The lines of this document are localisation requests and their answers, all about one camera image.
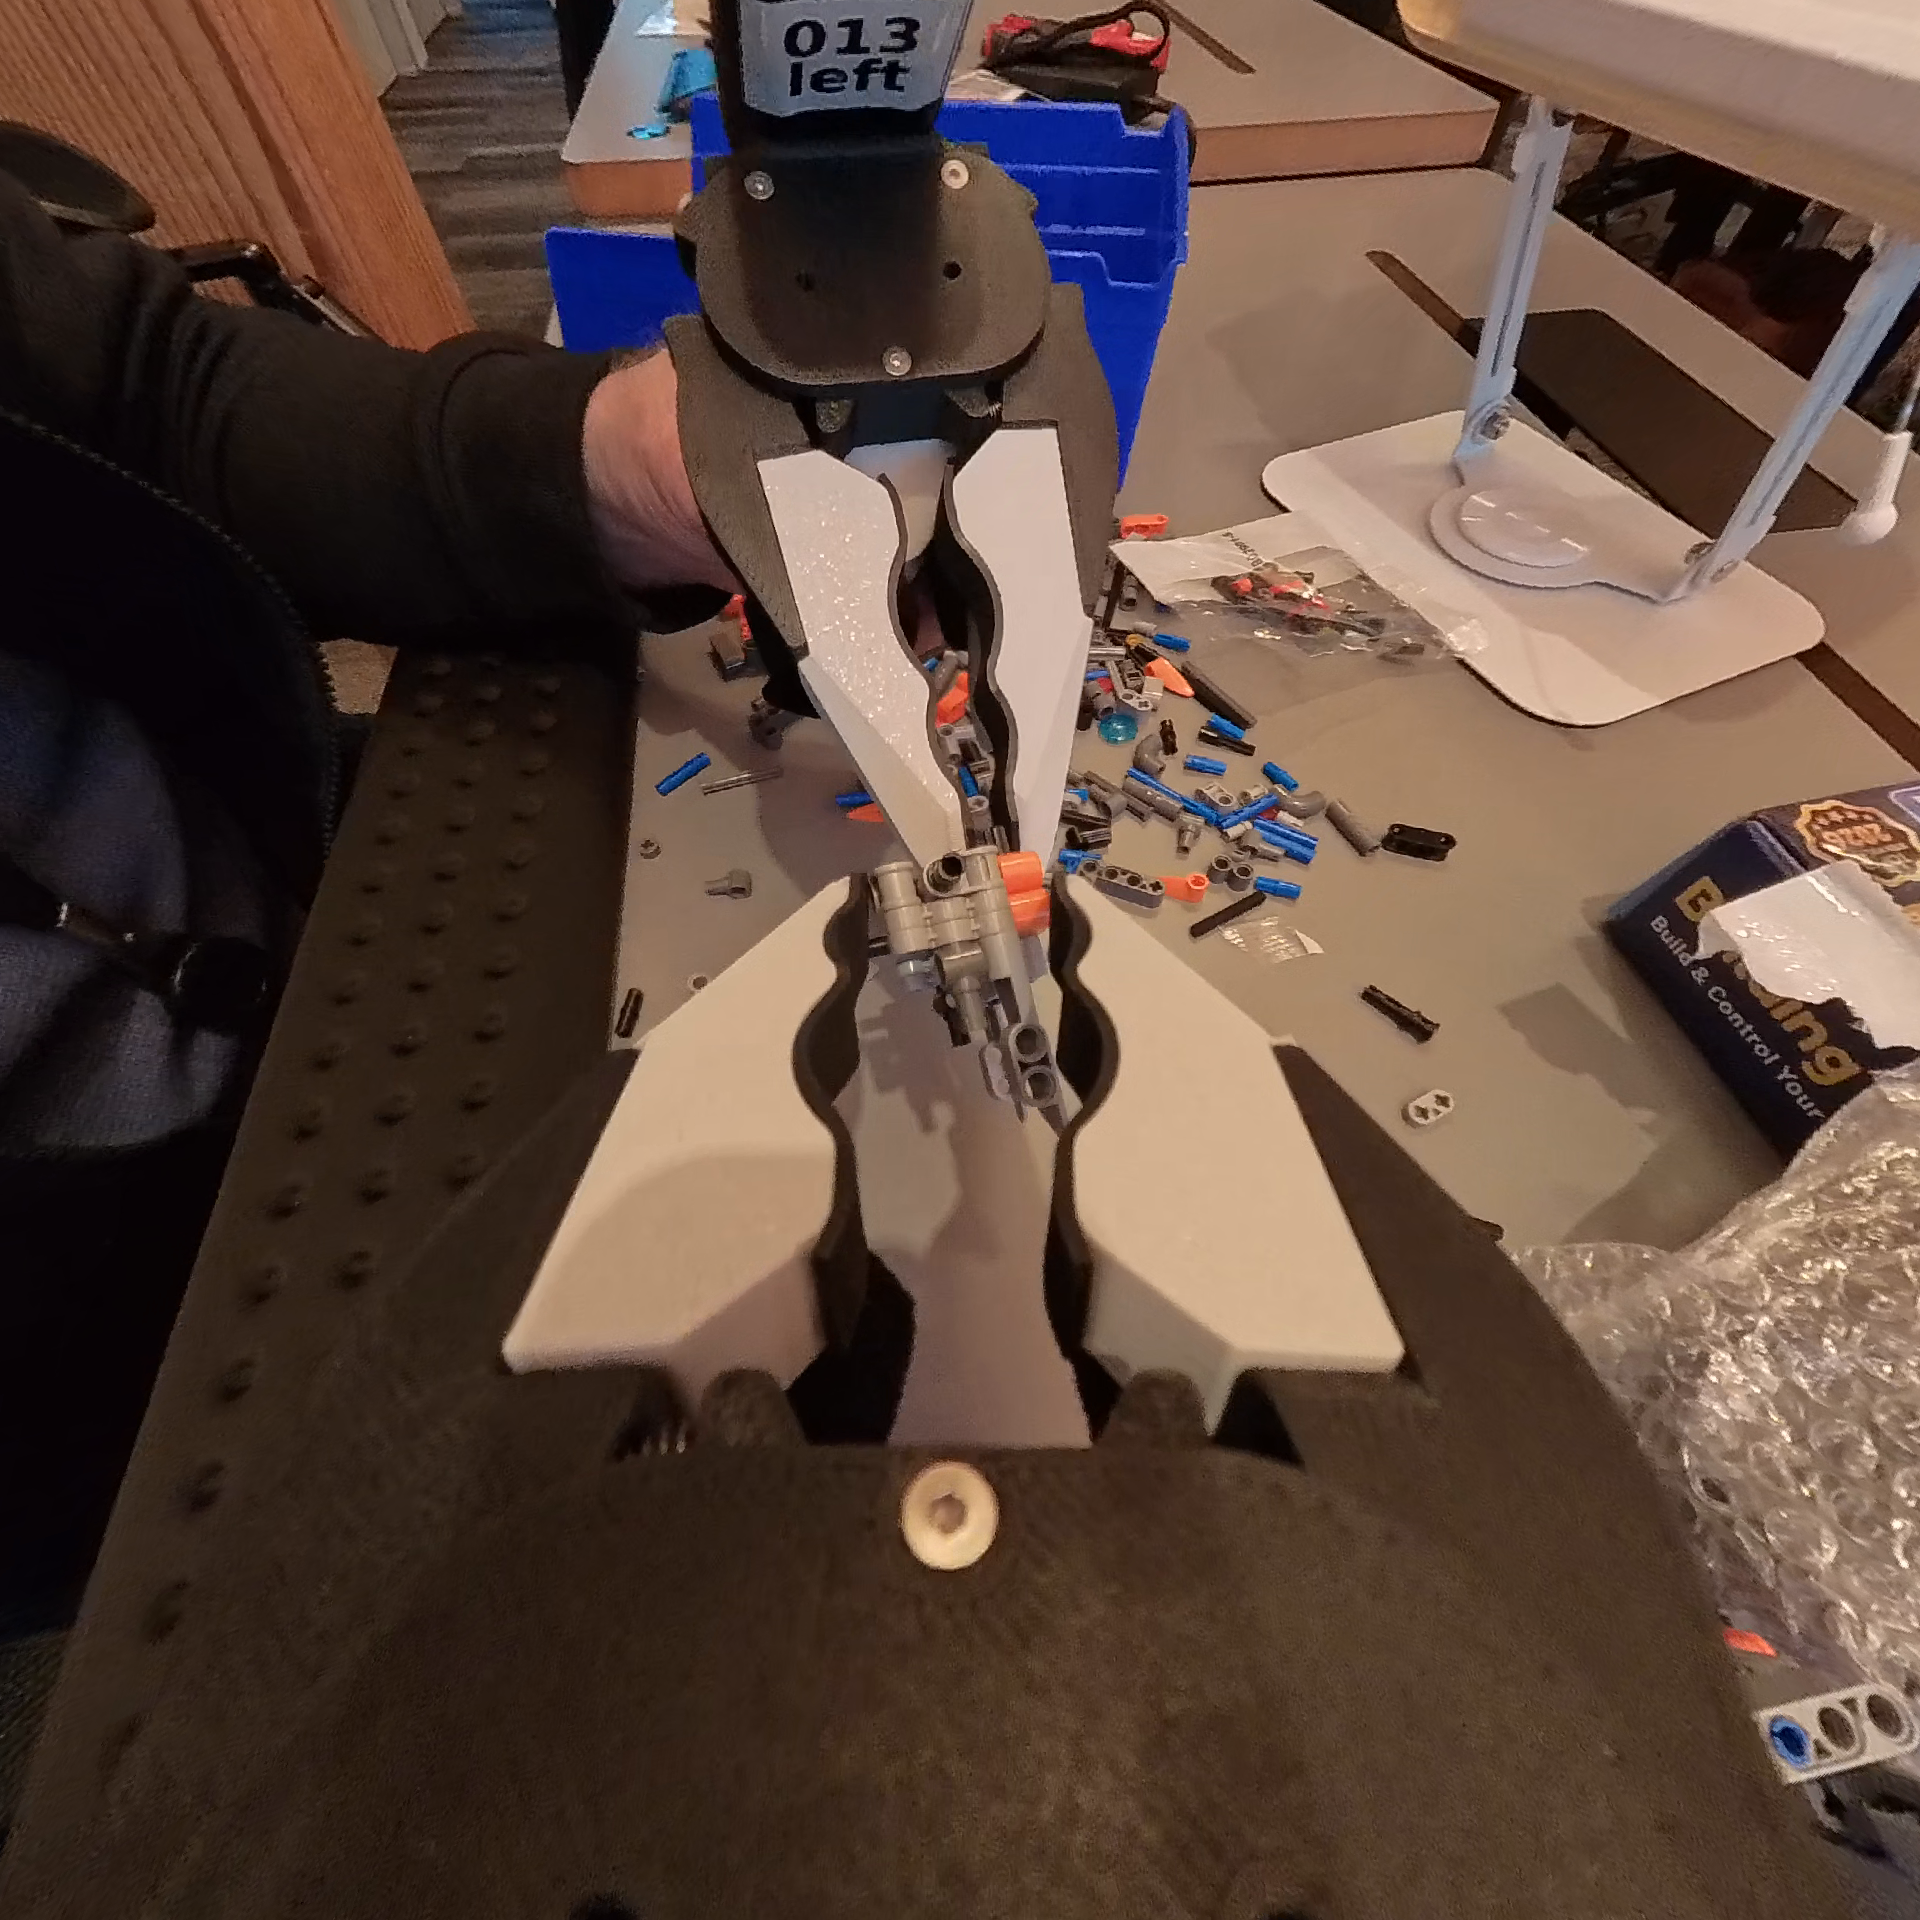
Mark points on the black studded mat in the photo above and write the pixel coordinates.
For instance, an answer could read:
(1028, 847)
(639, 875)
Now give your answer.
(376, 1125)

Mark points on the far wooden desk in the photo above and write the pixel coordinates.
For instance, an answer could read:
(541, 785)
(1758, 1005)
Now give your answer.
(1350, 120)

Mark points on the bubble wrap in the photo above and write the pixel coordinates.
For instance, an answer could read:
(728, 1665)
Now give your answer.
(1771, 1350)

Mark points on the clear plastic scrap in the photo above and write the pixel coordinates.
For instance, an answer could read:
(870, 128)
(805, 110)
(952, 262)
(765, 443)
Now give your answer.
(1272, 941)

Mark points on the pile of loose brick parts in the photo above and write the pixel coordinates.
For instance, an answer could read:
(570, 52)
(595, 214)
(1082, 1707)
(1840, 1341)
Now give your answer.
(1200, 809)

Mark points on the grey motorised brick model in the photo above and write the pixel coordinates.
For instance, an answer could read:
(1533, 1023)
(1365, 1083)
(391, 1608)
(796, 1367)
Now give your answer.
(1846, 1725)

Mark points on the small bag of brick parts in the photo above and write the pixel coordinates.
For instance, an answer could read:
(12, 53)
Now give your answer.
(1290, 585)

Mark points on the wooden pillar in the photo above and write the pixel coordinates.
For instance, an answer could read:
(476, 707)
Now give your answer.
(224, 120)

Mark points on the white book stand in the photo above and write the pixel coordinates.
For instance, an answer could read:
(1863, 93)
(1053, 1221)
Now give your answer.
(1530, 541)

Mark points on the grey two-hole brick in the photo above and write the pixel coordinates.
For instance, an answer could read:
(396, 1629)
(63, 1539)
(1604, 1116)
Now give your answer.
(1430, 1109)

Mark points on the black brick connector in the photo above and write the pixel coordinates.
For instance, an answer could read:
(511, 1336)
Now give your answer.
(1418, 840)

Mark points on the orange grey toy brick assembly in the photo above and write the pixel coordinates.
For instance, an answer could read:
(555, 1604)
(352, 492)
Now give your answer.
(960, 932)

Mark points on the dark blue toy set box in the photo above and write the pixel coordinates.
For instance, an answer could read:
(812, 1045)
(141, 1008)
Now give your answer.
(1724, 960)

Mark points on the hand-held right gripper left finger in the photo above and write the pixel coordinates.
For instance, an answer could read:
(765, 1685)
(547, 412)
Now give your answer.
(676, 1201)

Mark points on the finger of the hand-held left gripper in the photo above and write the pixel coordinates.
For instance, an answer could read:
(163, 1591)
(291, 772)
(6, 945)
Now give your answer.
(1037, 571)
(839, 599)

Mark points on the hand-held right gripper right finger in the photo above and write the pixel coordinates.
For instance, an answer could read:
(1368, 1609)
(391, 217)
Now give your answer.
(1245, 1201)

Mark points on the black brick axle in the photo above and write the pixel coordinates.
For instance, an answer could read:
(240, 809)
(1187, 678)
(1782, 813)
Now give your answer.
(1234, 917)

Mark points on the blue plastic bin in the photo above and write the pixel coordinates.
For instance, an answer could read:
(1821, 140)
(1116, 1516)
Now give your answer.
(1125, 196)

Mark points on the black chair armrest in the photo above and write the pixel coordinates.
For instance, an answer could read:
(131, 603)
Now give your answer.
(76, 188)

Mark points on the person's left hand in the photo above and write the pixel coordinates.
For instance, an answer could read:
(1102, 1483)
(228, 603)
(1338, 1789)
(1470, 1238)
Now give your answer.
(645, 481)

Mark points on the grey desk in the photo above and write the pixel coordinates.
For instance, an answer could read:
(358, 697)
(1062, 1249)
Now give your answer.
(1501, 932)

